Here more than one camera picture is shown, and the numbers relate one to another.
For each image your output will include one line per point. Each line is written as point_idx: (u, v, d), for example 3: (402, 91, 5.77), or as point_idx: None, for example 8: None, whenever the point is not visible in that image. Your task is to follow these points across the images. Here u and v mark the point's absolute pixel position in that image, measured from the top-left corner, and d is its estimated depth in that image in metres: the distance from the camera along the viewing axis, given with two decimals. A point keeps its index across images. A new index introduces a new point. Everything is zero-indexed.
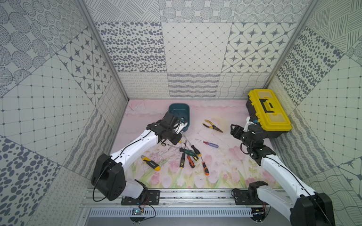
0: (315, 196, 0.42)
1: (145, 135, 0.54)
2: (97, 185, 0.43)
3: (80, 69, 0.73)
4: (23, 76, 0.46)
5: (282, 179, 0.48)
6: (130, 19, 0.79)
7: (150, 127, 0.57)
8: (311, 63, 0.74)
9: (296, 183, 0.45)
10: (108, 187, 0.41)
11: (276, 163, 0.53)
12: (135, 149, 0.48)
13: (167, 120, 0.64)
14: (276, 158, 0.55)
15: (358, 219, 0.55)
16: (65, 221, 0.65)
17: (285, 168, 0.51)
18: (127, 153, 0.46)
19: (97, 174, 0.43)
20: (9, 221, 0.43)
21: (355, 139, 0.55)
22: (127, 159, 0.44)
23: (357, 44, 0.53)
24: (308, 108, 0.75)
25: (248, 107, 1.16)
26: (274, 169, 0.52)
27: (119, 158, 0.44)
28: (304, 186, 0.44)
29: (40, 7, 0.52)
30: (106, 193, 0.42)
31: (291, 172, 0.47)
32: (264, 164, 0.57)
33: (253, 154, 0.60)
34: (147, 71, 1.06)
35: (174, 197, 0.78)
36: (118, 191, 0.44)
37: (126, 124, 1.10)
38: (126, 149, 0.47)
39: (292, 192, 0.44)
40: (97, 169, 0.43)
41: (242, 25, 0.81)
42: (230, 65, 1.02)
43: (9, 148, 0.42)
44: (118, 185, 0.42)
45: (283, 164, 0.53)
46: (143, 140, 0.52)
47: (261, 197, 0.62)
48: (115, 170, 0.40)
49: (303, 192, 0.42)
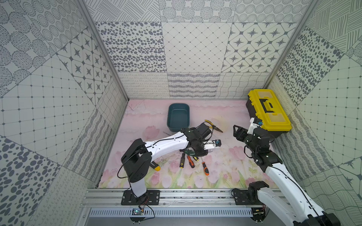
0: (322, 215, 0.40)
1: (178, 136, 0.56)
2: (125, 164, 0.48)
3: (80, 69, 0.73)
4: (23, 76, 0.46)
5: (288, 193, 0.47)
6: (130, 19, 0.79)
7: (183, 131, 0.59)
8: (311, 63, 0.74)
9: (304, 200, 0.43)
10: (134, 170, 0.45)
11: (283, 174, 0.50)
12: (165, 146, 0.50)
13: (201, 129, 0.65)
14: (283, 168, 0.52)
15: (358, 220, 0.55)
16: (65, 221, 0.65)
17: (292, 181, 0.48)
18: (157, 146, 0.49)
19: (128, 154, 0.48)
20: (9, 221, 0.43)
21: (355, 139, 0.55)
22: (156, 151, 0.47)
23: (357, 44, 0.53)
24: (308, 108, 0.75)
25: (248, 107, 1.16)
26: (280, 180, 0.50)
27: (151, 147, 0.48)
28: (311, 205, 0.42)
29: (40, 7, 0.52)
30: (129, 174, 0.46)
31: (297, 186, 0.47)
32: (270, 173, 0.54)
33: (258, 159, 0.57)
34: (147, 71, 1.06)
35: (174, 197, 0.78)
36: (138, 177, 0.47)
37: (126, 124, 1.10)
38: (159, 142, 0.50)
39: (299, 209, 0.42)
40: (130, 151, 0.48)
41: (242, 25, 0.81)
42: (230, 65, 1.02)
43: (9, 148, 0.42)
44: (141, 172, 0.46)
45: (289, 176, 0.50)
46: (176, 140, 0.54)
47: (260, 198, 0.63)
48: (146, 157, 0.44)
49: (310, 212, 0.41)
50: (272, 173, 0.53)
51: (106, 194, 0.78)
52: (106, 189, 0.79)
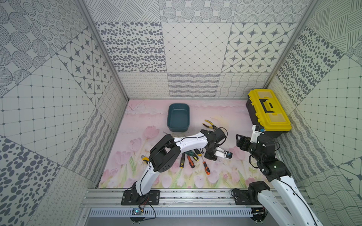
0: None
1: (200, 136, 0.62)
2: (154, 155, 0.54)
3: (80, 69, 0.73)
4: (23, 76, 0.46)
5: (294, 210, 0.45)
6: (130, 19, 0.79)
7: (204, 132, 0.66)
8: (311, 63, 0.74)
9: (311, 221, 0.42)
10: (164, 161, 0.51)
11: (291, 190, 0.48)
12: (191, 143, 0.57)
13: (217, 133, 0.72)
14: (291, 182, 0.49)
15: (358, 219, 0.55)
16: (65, 221, 0.65)
17: (300, 197, 0.46)
18: (184, 142, 0.55)
19: (158, 147, 0.54)
20: (9, 221, 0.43)
21: (355, 139, 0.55)
22: (183, 146, 0.54)
23: (357, 44, 0.53)
24: (308, 108, 0.75)
25: (248, 107, 1.16)
26: (286, 195, 0.48)
27: (178, 142, 0.54)
28: None
29: (40, 7, 0.52)
30: (158, 165, 0.52)
31: (305, 204, 0.45)
32: (276, 187, 0.51)
33: (264, 169, 0.54)
34: (147, 71, 1.06)
35: (174, 197, 0.77)
36: (165, 169, 0.53)
37: (125, 124, 1.09)
38: (185, 139, 0.57)
39: None
40: (160, 144, 0.54)
41: (242, 25, 0.81)
42: (230, 65, 1.02)
43: (9, 148, 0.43)
44: (169, 164, 0.53)
45: (298, 191, 0.47)
46: (198, 140, 0.60)
47: (261, 201, 0.63)
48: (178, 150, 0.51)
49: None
50: (279, 186, 0.50)
51: (105, 194, 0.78)
52: (106, 189, 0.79)
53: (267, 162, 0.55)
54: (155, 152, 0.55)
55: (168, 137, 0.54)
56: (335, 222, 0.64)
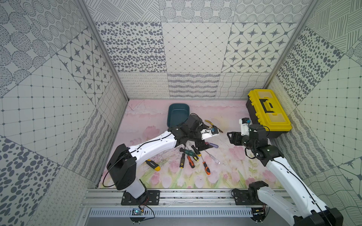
0: (326, 210, 0.41)
1: (164, 136, 0.54)
2: (111, 171, 0.46)
3: (80, 69, 0.73)
4: (23, 76, 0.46)
5: (290, 187, 0.46)
6: (130, 19, 0.79)
7: (170, 130, 0.57)
8: (311, 63, 0.74)
9: (306, 195, 0.42)
10: (119, 177, 0.43)
11: (285, 169, 0.49)
12: (151, 149, 0.48)
13: (189, 124, 0.60)
14: (284, 163, 0.50)
15: (358, 220, 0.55)
16: (65, 221, 0.65)
17: (293, 175, 0.47)
18: (143, 149, 0.47)
19: (113, 161, 0.45)
20: (9, 221, 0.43)
21: (355, 139, 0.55)
22: (143, 155, 0.46)
23: (357, 44, 0.53)
24: (308, 108, 0.75)
25: (248, 107, 1.16)
26: (282, 174, 0.48)
27: (136, 151, 0.46)
28: (315, 200, 0.41)
29: (40, 7, 0.52)
30: (116, 182, 0.44)
31: (299, 180, 0.46)
32: (271, 168, 0.52)
33: (259, 153, 0.56)
34: (147, 71, 1.06)
35: (174, 197, 0.78)
36: (126, 184, 0.45)
37: (125, 124, 1.09)
38: (144, 145, 0.48)
39: (301, 205, 0.42)
40: (115, 157, 0.45)
41: (242, 25, 0.81)
42: (230, 65, 1.02)
43: (9, 148, 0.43)
44: (127, 178, 0.44)
45: (291, 170, 0.48)
46: (163, 140, 0.52)
47: (262, 199, 0.62)
48: (130, 163, 0.42)
49: (313, 206, 0.40)
50: (274, 166, 0.51)
51: (106, 194, 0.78)
52: (106, 189, 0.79)
53: (260, 147, 0.56)
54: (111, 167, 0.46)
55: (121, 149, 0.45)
56: None
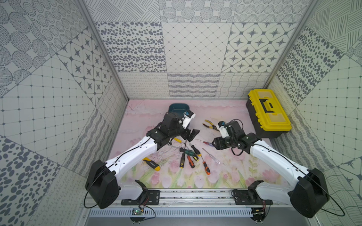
0: (309, 173, 0.45)
1: (143, 142, 0.52)
2: (90, 191, 0.43)
3: (80, 69, 0.73)
4: (23, 76, 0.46)
5: (275, 164, 0.48)
6: (130, 19, 0.79)
7: (150, 134, 0.55)
8: (311, 63, 0.74)
9: (290, 166, 0.45)
10: (100, 195, 0.40)
11: (266, 149, 0.52)
12: (131, 159, 0.46)
13: (167, 124, 0.58)
14: (264, 144, 0.54)
15: (358, 220, 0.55)
16: (65, 221, 0.65)
17: (275, 152, 0.50)
18: (121, 162, 0.44)
19: (90, 181, 0.42)
20: (9, 221, 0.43)
21: (355, 139, 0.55)
22: (122, 167, 0.43)
23: (357, 44, 0.53)
24: (308, 108, 0.75)
25: (248, 107, 1.16)
26: (264, 154, 0.52)
27: (114, 165, 0.43)
28: (297, 167, 0.44)
29: (40, 7, 0.52)
30: (97, 201, 0.41)
31: (280, 156, 0.49)
32: (255, 151, 0.55)
33: (241, 143, 0.59)
34: (147, 71, 1.06)
35: (174, 197, 0.78)
36: (109, 200, 0.42)
37: (125, 124, 1.09)
38: (123, 157, 0.46)
39: (289, 175, 0.44)
40: (91, 176, 0.42)
41: (242, 25, 0.81)
42: (230, 65, 1.02)
43: (9, 148, 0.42)
44: (110, 193, 0.41)
45: (272, 149, 0.52)
46: (143, 147, 0.50)
47: (263, 196, 0.61)
48: (108, 179, 0.39)
49: (298, 173, 0.43)
50: (256, 149, 0.54)
51: None
52: None
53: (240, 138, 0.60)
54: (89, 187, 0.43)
55: (97, 166, 0.42)
56: (335, 222, 0.64)
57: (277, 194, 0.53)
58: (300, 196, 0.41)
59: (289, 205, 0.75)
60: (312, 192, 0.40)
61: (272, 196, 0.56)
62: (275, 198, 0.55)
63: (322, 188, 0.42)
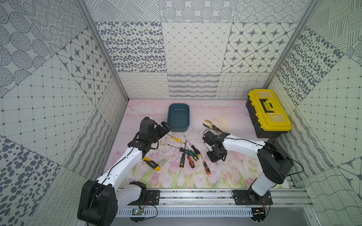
0: (265, 144, 0.51)
1: (129, 152, 0.54)
2: (88, 216, 0.40)
3: (80, 69, 0.73)
4: (23, 76, 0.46)
5: (242, 146, 0.56)
6: (130, 19, 0.79)
7: (131, 144, 0.58)
8: (311, 63, 0.74)
9: (252, 144, 0.52)
10: (101, 213, 0.39)
11: (233, 139, 0.60)
12: (121, 169, 0.47)
13: (144, 131, 0.62)
14: (232, 136, 0.63)
15: (358, 220, 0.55)
16: (65, 221, 0.65)
17: (240, 139, 0.58)
18: (114, 174, 0.45)
19: (85, 205, 0.40)
20: (9, 221, 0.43)
21: (355, 139, 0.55)
22: (115, 179, 0.44)
23: (357, 44, 0.53)
24: (308, 108, 0.75)
25: (249, 107, 1.16)
26: (233, 142, 0.59)
27: (107, 180, 0.43)
28: (256, 143, 0.52)
29: (40, 7, 0.52)
30: (99, 222, 0.39)
31: (244, 140, 0.56)
32: (226, 145, 0.63)
33: (216, 144, 0.66)
34: (147, 71, 1.06)
35: (174, 197, 0.78)
36: (111, 216, 0.41)
37: (125, 124, 1.09)
38: (114, 168, 0.47)
39: (252, 152, 0.52)
40: (85, 201, 0.40)
41: (242, 25, 0.81)
42: (230, 65, 1.02)
43: (9, 148, 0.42)
44: (111, 208, 0.40)
45: (238, 138, 0.60)
46: (129, 157, 0.52)
47: (261, 192, 0.62)
48: (106, 192, 0.39)
49: (258, 147, 0.50)
50: (226, 142, 0.62)
51: None
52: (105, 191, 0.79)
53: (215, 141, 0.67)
54: (86, 212, 0.40)
55: (89, 187, 0.40)
56: (335, 222, 0.64)
57: (263, 181, 0.57)
58: (265, 165, 0.47)
59: (289, 205, 0.75)
60: (271, 158, 0.46)
61: (263, 186, 0.58)
62: (267, 186, 0.56)
63: (280, 153, 0.48)
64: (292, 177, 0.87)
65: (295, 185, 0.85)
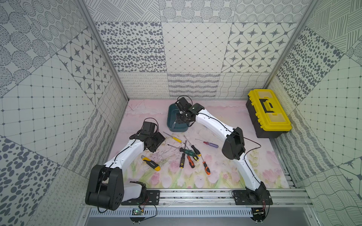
0: (233, 131, 0.60)
1: (132, 143, 0.57)
2: (96, 199, 0.41)
3: (80, 69, 0.73)
4: (23, 76, 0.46)
5: (213, 126, 0.62)
6: (130, 19, 0.79)
7: (134, 137, 0.61)
8: (311, 63, 0.74)
9: (221, 127, 0.60)
10: (110, 194, 0.41)
11: (207, 117, 0.64)
12: (127, 156, 0.50)
13: (146, 128, 0.69)
14: (207, 113, 0.65)
15: (358, 220, 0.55)
16: (65, 221, 0.65)
17: (212, 119, 0.63)
18: (120, 159, 0.47)
19: (93, 189, 0.41)
20: (9, 221, 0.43)
21: (355, 139, 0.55)
22: (122, 163, 0.46)
23: (357, 44, 0.53)
24: (308, 108, 0.75)
25: (249, 107, 1.16)
26: (206, 120, 0.63)
27: (114, 164, 0.45)
28: (226, 128, 0.60)
29: (40, 7, 0.52)
30: (107, 204, 0.41)
31: (216, 120, 0.63)
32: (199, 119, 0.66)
33: (189, 114, 0.67)
34: (147, 71, 1.06)
35: (174, 197, 0.78)
36: (118, 200, 0.43)
37: (125, 125, 1.09)
38: (119, 156, 0.49)
39: (220, 133, 0.60)
40: (93, 184, 0.42)
41: (242, 25, 0.81)
42: (230, 65, 1.02)
43: (9, 148, 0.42)
44: (119, 191, 0.43)
45: (211, 116, 0.64)
46: (132, 147, 0.55)
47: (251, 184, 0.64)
48: (114, 173, 0.41)
49: (226, 132, 0.58)
50: (200, 117, 0.65)
51: None
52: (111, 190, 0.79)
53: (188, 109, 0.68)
54: (94, 196, 0.41)
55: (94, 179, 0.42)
56: (334, 222, 0.64)
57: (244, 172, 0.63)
58: (227, 147, 0.58)
59: (289, 205, 0.75)
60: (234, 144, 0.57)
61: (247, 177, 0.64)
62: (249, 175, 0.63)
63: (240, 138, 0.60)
64: (292, 177, 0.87)
65: (295, 185, 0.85)
